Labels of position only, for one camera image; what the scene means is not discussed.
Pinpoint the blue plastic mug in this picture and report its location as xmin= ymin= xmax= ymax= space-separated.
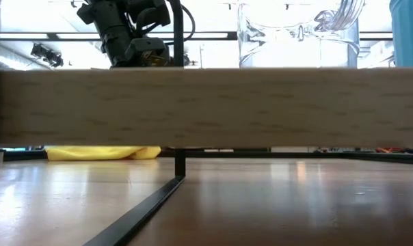
xmin=389 ymin=0 xmax=413 ymax=68

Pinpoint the black horizontal crossbar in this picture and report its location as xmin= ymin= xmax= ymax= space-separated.
xmin=0 ymin=31 xmax=394 ymax=41

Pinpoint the yellow cloth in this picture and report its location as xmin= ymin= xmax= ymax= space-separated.
xmin=44 ymin=146 xmax=162 ymax=162

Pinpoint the wooden shelf board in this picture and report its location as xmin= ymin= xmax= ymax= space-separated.
xmin=0 ymin=67 xmax=413 ymax=150

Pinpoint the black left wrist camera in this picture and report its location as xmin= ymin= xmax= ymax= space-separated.
xmin=125 ymin=36 xmax=172 ymax=68

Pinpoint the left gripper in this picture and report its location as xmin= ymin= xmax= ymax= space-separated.
xmin=77 ymin=0 xmax=139 ymax=68

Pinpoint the clear glass mug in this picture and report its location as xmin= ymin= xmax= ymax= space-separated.
xmin=236 ymin=0 xmax=367 ymax=69

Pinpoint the black shelf support frame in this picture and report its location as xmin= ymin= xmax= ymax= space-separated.
xmin=0 ymin=0 xmax=187 ymax=246

